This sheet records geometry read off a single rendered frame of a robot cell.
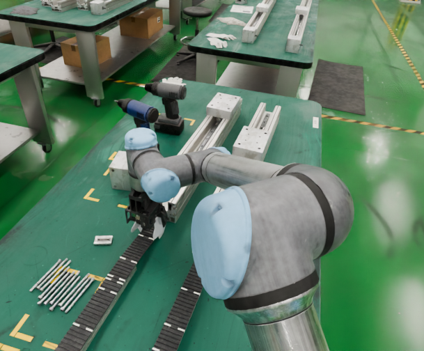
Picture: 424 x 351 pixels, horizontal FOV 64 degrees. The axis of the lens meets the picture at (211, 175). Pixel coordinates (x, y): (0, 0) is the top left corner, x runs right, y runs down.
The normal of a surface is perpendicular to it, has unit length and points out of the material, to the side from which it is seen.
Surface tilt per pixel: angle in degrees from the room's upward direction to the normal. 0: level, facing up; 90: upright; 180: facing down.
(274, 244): 44
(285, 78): 90
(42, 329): 0
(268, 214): 25
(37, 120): 90
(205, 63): 90
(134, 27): 90
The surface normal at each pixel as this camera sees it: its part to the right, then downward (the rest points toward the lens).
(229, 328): 0.06, -0.78
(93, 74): -0.25, 0.58
